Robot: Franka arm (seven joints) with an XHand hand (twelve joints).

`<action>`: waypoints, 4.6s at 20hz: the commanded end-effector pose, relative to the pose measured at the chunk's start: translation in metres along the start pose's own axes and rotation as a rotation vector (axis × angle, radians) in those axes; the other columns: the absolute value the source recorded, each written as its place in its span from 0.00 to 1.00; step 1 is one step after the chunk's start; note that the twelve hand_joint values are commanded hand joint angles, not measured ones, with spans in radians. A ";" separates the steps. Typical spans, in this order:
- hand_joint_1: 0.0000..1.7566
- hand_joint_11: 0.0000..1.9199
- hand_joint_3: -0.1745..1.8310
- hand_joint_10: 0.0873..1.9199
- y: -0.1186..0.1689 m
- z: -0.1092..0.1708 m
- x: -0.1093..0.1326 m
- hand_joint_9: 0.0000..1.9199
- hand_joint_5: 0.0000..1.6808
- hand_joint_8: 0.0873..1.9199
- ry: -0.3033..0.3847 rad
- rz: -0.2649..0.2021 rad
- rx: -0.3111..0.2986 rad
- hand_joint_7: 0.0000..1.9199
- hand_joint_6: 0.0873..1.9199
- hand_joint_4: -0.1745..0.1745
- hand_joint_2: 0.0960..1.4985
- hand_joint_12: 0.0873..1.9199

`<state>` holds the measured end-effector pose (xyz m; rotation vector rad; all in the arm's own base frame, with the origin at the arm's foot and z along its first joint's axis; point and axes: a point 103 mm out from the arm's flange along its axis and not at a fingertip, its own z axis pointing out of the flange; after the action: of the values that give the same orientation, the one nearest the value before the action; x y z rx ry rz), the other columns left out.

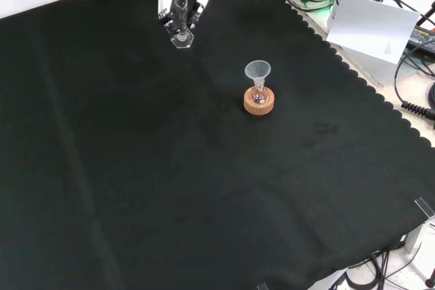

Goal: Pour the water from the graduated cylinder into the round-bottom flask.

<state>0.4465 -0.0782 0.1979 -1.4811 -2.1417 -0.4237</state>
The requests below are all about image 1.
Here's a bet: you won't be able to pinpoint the clear glass graduated cylinder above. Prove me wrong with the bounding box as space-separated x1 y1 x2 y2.
170 0 195 50

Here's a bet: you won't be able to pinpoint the round-bottom glass flask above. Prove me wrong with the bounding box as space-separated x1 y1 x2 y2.
251 79 270 105

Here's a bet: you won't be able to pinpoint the clear plastic funnel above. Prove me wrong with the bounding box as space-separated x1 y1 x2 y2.
244 60 272 89

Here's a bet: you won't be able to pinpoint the black bench cloth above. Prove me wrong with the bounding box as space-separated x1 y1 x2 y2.
0 0 435 290

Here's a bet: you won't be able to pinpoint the pale board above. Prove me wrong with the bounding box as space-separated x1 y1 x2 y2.
325 0 421 65

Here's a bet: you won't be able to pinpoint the black power adapter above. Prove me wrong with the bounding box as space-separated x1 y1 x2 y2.
404 24 435 53

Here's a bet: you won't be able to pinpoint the cork ring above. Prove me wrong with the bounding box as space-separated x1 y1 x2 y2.
243 86 276 117

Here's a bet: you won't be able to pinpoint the black coiled cable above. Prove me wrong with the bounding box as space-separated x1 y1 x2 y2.
394 45 435 121

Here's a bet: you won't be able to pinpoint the black floor cables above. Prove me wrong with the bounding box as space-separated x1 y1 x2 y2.
329 240 435 290

